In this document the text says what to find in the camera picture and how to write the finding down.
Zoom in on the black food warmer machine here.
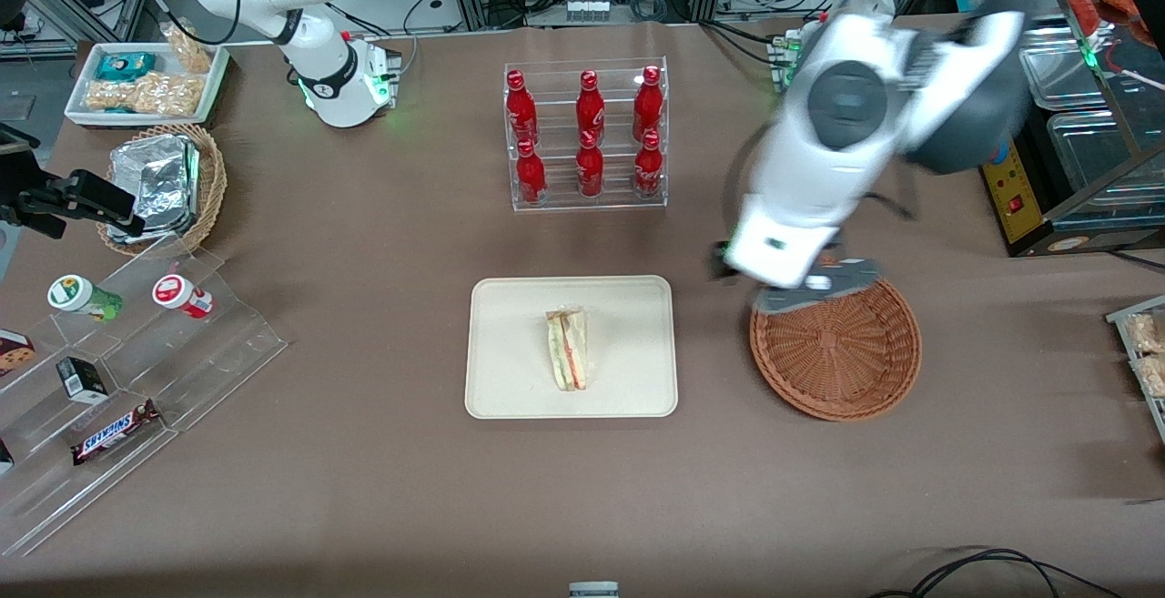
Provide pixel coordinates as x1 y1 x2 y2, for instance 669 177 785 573
978 15 1165 258

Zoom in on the clear wrapped snack pack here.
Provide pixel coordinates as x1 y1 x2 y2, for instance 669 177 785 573
1126 310 1165 355
1131 354 1165 400

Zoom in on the shiny steel food pan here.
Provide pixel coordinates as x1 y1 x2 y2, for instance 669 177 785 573
1018 29 1109 114
1045 110 1165 209

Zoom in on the large clear peanut bag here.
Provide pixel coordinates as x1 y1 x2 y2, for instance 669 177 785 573
86 72 204 117

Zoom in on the red orange packed food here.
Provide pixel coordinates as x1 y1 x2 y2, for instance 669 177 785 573
1063 0 1140 46

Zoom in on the brown round wicker basket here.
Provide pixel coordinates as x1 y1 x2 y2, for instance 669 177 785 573
749 276 923 422

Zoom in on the black floor cable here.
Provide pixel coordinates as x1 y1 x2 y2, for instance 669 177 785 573
869 547 1126 598

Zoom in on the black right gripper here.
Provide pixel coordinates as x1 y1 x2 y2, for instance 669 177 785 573
0 169 147 240

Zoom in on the small clear peanut bag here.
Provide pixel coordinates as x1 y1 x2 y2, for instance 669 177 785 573
161 22 213 74

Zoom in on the small black box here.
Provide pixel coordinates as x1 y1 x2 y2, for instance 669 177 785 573
56 356 111 406

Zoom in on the grey tray with snacks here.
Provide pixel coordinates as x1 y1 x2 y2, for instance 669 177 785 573
1105 295 1165 446

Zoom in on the silver foil container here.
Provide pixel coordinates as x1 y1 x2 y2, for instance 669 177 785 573
106 134 202 245

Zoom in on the red cola bottle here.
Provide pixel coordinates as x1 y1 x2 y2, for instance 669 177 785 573
633 129 664 199
516 138 548 207
575 70 607 146
575 130 605 199
505 70 540 146
633 66 664 142

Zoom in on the teal snack packet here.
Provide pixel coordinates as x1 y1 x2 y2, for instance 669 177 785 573
96 52 158 83

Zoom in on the clear acrylic tiered stand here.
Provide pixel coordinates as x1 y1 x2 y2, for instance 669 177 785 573
0 234 290 559

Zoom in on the red lidded cup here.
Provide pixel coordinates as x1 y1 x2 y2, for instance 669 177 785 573
151 274 216 320

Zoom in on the cream plastic tray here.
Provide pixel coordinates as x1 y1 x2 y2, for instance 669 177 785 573
464 274 680 420

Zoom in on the green lidded cup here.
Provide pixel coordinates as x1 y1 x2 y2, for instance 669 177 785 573
47 274 125 323

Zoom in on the light tan wicker basket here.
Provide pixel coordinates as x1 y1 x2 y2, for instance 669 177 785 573
96 123 228 258

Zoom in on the brown cookie box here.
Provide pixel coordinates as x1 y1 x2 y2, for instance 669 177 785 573
0 329 38 380

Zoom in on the triangle sandwich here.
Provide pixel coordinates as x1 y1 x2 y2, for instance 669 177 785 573
544 304 592 393

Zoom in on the clear acrylic bottle rack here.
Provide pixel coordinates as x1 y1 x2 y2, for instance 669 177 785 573
503 56 669 213

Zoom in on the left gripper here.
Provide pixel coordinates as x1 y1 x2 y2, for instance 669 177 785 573
708 206 844 291

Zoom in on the Snickers chocolate bar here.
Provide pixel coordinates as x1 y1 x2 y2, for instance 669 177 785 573
70 399 164 467

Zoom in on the white rectangular snack tray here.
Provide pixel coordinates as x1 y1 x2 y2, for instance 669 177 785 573
64 41 231 129

